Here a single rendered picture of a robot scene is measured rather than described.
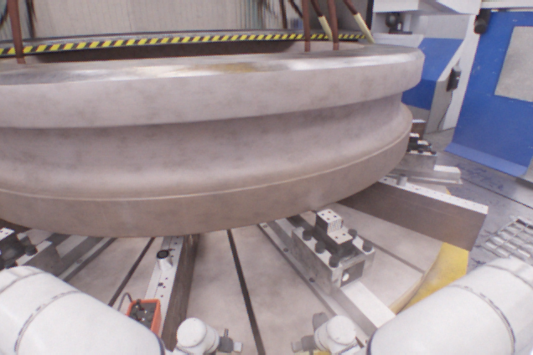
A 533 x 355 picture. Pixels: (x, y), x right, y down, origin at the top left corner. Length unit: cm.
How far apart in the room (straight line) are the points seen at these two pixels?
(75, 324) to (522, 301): 59
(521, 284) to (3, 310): 73
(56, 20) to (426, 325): 445
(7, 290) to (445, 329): 60
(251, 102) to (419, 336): 121
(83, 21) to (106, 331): 419
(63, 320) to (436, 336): 47
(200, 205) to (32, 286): 117
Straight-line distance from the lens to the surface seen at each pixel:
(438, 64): 675
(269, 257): 230
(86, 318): 46
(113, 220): 178
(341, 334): 98
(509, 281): 54
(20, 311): 51
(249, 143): 163
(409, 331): 46
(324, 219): 183
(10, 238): 234
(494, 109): 563
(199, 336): 98
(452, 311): 46
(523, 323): 52
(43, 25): 449
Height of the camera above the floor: 189
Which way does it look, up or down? 27 degrees down
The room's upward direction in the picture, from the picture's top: 1 degrees counter-clockwise
